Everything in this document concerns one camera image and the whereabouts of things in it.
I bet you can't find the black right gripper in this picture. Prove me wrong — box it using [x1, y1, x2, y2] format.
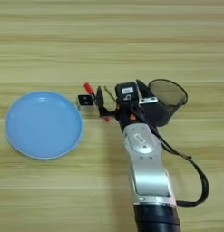
[95, 78, 161, 132]

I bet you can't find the blue round plate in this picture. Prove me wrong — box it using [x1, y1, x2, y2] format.
[4, 91, 84, 160]

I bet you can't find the black mesh pen cup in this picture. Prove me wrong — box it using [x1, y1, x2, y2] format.
[143, 78, 189, 128]

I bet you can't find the small black white cube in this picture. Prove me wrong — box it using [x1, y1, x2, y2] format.
[75, 93, 96, 111]

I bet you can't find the red marker pen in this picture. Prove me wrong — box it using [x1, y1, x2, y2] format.
[83, 82, 112, 123]

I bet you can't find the black box white label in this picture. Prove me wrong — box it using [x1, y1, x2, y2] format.
[114, 81, 141, 104]

